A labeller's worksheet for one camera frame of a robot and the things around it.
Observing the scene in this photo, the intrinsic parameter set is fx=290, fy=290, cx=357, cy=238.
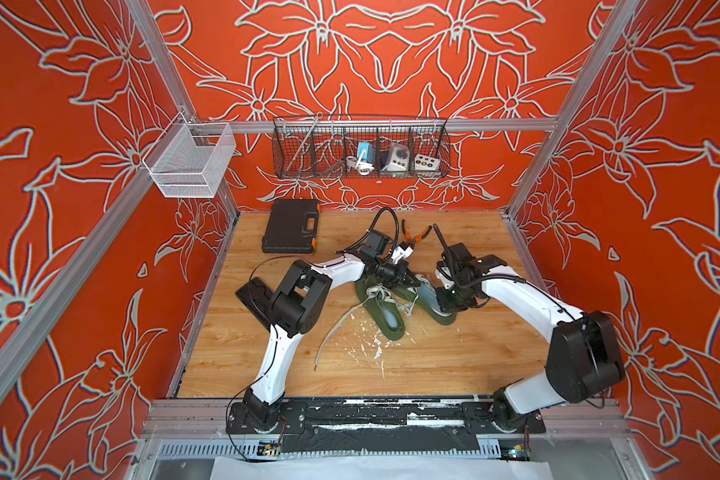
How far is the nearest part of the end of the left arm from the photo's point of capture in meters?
0.82

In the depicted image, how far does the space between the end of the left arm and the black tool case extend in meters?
0.30

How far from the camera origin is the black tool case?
1.06m
